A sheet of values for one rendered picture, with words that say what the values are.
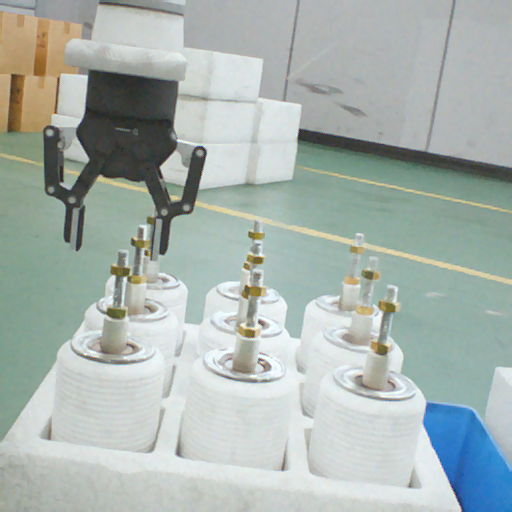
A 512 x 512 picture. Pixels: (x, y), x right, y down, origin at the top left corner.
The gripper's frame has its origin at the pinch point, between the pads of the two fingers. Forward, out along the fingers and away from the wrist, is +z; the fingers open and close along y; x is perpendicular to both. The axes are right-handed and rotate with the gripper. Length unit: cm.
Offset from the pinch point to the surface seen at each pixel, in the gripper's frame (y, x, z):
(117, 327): -1.0, 1.1, 7.5
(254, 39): -21, -588, -39
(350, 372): -22.2, -0.6, 9.6
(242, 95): -13, -274, -5
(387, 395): -24.9, 3.9, 9.6
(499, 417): -47, -24, 22
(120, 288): -0.8, 0.5, 4.1
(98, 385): -0.3, 4.8, 11.6
